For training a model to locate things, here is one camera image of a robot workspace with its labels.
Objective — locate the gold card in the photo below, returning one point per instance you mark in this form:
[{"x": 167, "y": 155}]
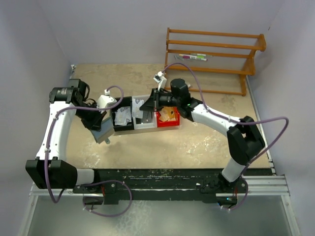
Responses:
[{"x": 167, "y": 114}]

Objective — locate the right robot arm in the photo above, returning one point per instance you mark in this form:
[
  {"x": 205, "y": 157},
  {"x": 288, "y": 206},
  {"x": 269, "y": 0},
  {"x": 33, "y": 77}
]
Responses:
[{"x": 244, "y": 141}]

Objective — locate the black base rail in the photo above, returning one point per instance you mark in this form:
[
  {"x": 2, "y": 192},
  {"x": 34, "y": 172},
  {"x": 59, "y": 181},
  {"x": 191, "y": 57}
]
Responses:
[{"x": 158, "y": 185}]

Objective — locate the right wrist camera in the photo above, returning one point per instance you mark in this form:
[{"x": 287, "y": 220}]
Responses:
[{"x": 160, "y": 79}]

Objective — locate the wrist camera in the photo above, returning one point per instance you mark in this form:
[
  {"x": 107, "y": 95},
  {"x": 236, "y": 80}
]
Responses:
[
  {"x": 105, "y": 100},
  {"x": 160, "y": 79}
]

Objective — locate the purple marker pen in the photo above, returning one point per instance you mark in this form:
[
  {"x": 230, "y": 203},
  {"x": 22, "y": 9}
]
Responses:
[{"x": 192, "y": 57}]

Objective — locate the wooden shelf rack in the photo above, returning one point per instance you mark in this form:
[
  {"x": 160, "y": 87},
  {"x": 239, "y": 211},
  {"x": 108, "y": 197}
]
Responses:
[{"x": 232, "y": 53}]

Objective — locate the grey clip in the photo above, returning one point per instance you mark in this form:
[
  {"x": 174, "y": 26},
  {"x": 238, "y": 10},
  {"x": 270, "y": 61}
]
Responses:
[{"x": 178, "y": 58}]

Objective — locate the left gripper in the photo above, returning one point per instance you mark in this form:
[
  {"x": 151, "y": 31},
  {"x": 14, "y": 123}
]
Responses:
[{"x": 94, "y": 120}]

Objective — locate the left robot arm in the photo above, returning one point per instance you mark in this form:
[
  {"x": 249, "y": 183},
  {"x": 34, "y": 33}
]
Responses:
[{"x": 50, "y": 161}]

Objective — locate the black cards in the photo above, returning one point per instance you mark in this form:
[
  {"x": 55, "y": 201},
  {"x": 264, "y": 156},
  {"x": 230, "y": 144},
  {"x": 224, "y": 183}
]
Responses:
[{"x": 147, "y": 117}]

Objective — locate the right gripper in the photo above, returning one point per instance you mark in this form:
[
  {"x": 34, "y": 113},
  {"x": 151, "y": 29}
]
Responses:
[{"x": 156, "y": 100}]

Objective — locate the white bin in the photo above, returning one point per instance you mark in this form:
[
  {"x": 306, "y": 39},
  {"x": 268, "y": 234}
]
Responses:
[{"x": 144, "y": 126}]

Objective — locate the silver cards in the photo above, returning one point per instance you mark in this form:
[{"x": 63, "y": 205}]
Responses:
[{"x": 123, "y": 116}]

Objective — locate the black bin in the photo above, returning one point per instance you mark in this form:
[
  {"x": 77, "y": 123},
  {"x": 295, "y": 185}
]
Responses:
[{"x": 126, "y": 102}]

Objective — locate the red bin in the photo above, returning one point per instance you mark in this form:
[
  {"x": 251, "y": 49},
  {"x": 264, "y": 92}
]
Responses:
[{"x": 169, "y": 123}]

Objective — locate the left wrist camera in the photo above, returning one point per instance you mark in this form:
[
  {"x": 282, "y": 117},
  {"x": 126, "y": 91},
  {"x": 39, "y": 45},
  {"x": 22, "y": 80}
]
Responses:
[{"x": 105, "y": 100}]

